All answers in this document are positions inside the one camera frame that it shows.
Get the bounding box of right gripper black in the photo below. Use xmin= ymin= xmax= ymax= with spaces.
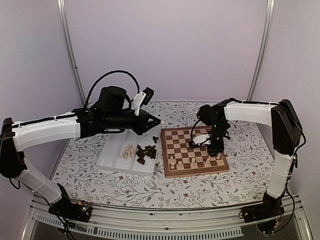
xmin=206 ymin=122 xmax=227 ymax=157

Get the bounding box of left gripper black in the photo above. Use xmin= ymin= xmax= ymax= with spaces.
xmin=105 ymin=109 xmax=161 ymax=136

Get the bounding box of light chess king piece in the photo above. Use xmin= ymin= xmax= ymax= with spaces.
xmin=190 ymin=157 xmax=196 ymax=169

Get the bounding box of wooden chess board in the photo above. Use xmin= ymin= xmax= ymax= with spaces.
xmin=160 ymin=126 xmax=230 ymax=179

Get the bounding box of light chess bishop piece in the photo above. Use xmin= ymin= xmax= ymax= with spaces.
xmin=177 ymin=161 xmax=183 ymax=169

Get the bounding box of white plastic compartment tray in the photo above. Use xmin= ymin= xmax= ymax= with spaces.
xmin=96 ymin=129 xmax=161 ymax=177

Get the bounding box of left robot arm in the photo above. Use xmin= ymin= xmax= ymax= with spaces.
xmin=0 ymin=86 xmax=160 ymax=217

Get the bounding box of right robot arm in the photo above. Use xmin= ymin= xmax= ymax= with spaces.
xmin=189 ymin=98 xmax=307 ymax=218

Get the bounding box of pile of dark chess pieces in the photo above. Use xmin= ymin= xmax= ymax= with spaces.
xmin=134 ymin=133 xmax=160 ymax=166

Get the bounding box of pile of light chess pieces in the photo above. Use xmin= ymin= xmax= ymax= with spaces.
xmin=119 ymin=143 xmax=135 ymax=159

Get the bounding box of floral patterned table mat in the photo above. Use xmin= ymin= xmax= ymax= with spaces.
xmin=48 ymin=100 xmax=286 ymax=210

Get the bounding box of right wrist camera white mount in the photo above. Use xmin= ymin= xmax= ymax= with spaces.
xmin=188 ymin=134 xmax=211 ymax=149

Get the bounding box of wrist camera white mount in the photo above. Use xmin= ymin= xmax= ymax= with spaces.
xmin=130 ymin=87 xmax=154 ymax=116
xmin=188 ymin=134 xmax=211 ymax=149

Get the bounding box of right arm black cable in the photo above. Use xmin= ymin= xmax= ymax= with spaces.
xmin=190 ymin=117 xmax=203 ymax=146

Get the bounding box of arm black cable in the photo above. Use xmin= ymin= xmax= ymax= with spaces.
xmin=84 ymin=70 xmax=141 ymax=108
xmin=190 ymin=117 xmax=203 ymax=146

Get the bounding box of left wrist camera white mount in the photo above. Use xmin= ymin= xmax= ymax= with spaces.
xmin=130 ymin=87 xmax=154 ymax=116

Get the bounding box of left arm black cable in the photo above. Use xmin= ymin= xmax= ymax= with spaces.
xmin=84 ymin=70 xmax=141 ymax=108

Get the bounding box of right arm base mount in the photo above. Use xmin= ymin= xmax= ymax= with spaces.
xmin=238 ymin=196 xmax=285 ymax=235

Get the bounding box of front aluminium rail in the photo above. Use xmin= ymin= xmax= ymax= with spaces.
xmin=24 ymin=192 xmax=311 ymax=240

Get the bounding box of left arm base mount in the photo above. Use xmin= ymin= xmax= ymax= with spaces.
xmin=48 ymin=183 xmax=92 ymax=223

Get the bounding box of right aluminium frame post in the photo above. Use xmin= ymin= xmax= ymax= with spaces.
xmin=246 ymin=0 xmax=275 ymax=101

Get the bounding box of aluminium frame post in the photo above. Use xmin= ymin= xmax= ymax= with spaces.
xmin=56 ymin=0 xmax=86 ymax=105
xmin=246 ymin=0 xmax=275 ymax=101

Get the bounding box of left aluminium frame post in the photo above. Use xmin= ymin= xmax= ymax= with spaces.
xmin=56 ymin=0 xmax=86 ymax=105

